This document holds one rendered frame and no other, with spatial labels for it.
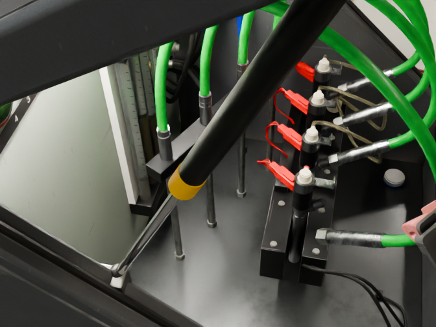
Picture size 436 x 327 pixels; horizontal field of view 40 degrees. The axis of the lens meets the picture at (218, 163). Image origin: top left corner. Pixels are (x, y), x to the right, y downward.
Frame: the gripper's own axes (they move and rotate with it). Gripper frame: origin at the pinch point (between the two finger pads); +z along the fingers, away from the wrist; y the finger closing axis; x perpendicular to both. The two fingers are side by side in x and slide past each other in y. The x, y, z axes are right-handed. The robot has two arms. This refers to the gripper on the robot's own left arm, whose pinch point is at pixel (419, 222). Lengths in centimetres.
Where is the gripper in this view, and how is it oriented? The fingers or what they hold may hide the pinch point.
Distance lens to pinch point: 70.0
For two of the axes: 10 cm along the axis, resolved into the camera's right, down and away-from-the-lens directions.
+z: -2.7, -0.3, 9.6
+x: 5.5, 8.1, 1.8
